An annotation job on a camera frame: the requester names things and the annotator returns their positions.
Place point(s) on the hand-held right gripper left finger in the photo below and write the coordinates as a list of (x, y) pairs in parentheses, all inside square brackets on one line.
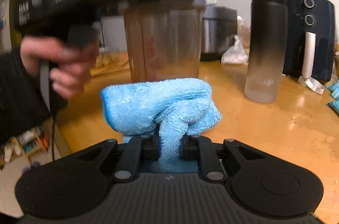
[(149, 152)]

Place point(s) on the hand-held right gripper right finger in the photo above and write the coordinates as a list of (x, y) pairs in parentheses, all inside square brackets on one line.
[(189, 152)]

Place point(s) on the clear shaker bottle grey lid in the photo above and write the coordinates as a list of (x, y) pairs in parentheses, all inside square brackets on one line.
[(164, 41)]

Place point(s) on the person's left hand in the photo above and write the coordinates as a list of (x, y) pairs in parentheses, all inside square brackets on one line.
[(53, 52)]

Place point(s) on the black gradient water bottle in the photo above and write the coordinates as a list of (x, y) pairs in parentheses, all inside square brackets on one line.
[(264, 41)]

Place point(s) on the steel rice cooker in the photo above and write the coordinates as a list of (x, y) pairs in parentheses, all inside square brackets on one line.
[(219, 33)]

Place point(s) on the person's left forearm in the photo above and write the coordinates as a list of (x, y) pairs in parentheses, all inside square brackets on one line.
[(16, 102)]

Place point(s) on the blue microfiber cloth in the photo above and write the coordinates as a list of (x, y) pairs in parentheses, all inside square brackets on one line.
[(159, 97)]

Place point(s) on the low shoe rack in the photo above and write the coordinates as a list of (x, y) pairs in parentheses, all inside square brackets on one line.
[(26, 139)]

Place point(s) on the dark blue air fryer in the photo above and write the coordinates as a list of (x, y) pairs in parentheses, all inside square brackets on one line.
[(323, 54)]

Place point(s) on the plastic bag of white grains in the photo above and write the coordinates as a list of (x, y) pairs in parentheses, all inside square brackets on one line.
[(234, 54)]

